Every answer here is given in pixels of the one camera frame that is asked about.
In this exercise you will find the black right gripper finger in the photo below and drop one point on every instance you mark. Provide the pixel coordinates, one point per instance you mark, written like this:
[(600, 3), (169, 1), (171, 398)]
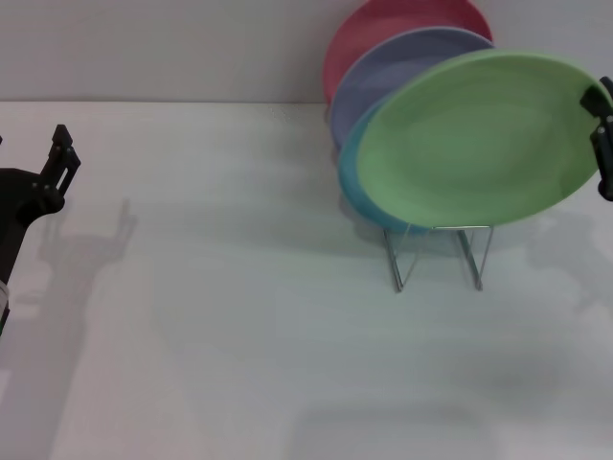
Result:
[(604, 158), (608, 85)]

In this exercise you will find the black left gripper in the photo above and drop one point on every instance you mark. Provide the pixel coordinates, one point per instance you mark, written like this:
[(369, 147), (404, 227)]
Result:
[(19, 211)]

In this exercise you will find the green plate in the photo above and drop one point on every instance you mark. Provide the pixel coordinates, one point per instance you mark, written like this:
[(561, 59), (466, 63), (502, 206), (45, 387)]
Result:
[(474, 144)]

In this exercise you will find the purple plate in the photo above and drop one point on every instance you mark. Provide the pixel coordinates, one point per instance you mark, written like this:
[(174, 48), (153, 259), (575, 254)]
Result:
[(383, 72)]

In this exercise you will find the teal plate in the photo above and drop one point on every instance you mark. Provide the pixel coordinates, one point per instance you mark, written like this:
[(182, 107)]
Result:
[(356, 187)]

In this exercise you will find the red plate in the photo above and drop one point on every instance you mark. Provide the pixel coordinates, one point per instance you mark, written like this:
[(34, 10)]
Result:
[(364, 33)]

